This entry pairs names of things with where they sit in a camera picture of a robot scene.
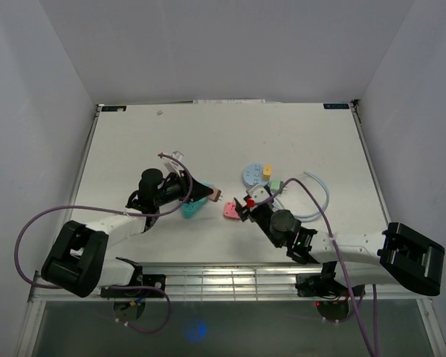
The light blue round power strip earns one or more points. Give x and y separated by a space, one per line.
253 174

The left blue corner label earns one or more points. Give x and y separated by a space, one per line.
113 108

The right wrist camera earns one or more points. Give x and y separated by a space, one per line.
258 195

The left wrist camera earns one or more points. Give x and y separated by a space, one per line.
172 161

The pink socket adapter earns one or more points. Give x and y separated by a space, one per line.
229 211

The right blue corner label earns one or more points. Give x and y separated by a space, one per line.
336 106

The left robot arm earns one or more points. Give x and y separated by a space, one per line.
77 261

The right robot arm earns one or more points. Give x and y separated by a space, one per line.
397 255

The teal triangular power strip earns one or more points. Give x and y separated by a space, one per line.
190 208

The green two-tone plug adapter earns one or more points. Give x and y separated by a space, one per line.
276 186

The blue corner label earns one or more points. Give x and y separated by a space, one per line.
113 108
336 106

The aluminium front rail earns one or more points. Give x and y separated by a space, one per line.
230 283

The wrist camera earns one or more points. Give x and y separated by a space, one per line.
258 195
172 161

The brown two-tone plug adapter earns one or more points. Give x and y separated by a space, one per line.
215 195

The yellow plug adapter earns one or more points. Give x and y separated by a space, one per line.
266 173

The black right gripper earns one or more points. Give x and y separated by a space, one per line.
243 212

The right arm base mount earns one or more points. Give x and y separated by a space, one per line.
322 285

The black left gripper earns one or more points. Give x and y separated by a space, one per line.
183 181

